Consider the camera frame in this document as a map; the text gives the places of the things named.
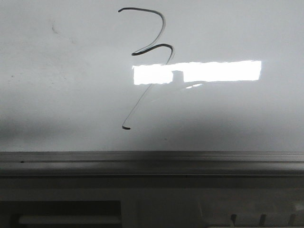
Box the white whiteboard with aluminium frame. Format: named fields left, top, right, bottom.
left=0, top=0, right=304, bottom=176

